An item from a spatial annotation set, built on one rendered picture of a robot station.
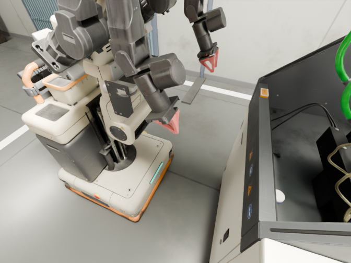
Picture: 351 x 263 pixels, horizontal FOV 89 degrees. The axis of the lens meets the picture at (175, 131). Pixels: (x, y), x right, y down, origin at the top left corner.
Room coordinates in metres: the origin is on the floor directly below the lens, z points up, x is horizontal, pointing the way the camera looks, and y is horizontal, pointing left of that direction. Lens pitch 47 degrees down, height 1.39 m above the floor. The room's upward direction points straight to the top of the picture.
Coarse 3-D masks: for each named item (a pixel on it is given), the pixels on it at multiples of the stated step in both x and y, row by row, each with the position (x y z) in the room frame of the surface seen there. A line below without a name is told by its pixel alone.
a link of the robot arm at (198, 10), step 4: (184, 0) 0.79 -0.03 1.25; (188, 0) 0.79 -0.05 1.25; (192, 0) 0.78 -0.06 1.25; (196, 0) 0.78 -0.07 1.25; (200, 0) 0.82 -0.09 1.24; (184, 4) 0.79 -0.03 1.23; (188, 4) 0.79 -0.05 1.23; (192, 4) 0.78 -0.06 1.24; (196, 4) 0.77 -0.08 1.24; (200, 4) 0.80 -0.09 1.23; (184, 8) 0.79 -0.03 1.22; (196, 8) 0.77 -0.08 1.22; (200, 8) 0.79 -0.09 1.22; (184, 12) 0.79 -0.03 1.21; (196, 12) 0.77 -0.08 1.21; (200, 12) 0.80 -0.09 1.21
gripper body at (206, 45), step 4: (208, 32) 0.80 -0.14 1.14; (204, 36) 0.77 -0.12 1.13; (208, 36) 0.77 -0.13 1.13; (200, 40) 0.77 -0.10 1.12; (204, 40) 0.76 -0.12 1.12; (208, 40) 0.77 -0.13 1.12; (200, 44) 0.77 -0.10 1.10; (204, 44) 0.76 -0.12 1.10; (208, 44) 0.76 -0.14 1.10; (212, 44) 0.77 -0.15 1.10; (216, 44) 0.82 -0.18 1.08; (200, 48) 0.77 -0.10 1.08; (204, 48) 0.76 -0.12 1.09; (208, 48) 0.76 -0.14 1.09; (212, 48) 0.75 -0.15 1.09; (200, 52) 0.77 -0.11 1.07; (204, 52) 0.74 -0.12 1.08; (208, 52) 0.73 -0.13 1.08; (200, 56) 0.74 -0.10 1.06
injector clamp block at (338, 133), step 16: (336, 128) 0.40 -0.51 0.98; (320, 144) 0.39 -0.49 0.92; (336, 144) 0.34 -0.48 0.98; (336, 160) 0.29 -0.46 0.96; (320, 176) 0.29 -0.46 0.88; (336, 176) 0.25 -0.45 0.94; (320, 192) 0.24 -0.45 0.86; (336, 192) 0.21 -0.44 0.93; (320, 208) 0.20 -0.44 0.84; (336, 208) 0.18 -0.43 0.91
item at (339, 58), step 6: (348, 36) 0.40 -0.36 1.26; (342, 42) 0.41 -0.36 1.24; (348, 42) 0.40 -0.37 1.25; (342, 48) 0.40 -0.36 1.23; (336, 54) 0.41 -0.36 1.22; (342, 54) 0.40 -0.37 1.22; (336, 60) 0.40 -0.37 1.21; (342, 60) 0.40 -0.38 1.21; (336, 66) 0.40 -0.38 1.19; (342, 66) 0.39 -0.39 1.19; (342, 72) 0.39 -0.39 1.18; (342, 78) 0.39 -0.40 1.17; (348, 78) 0.39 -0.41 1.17
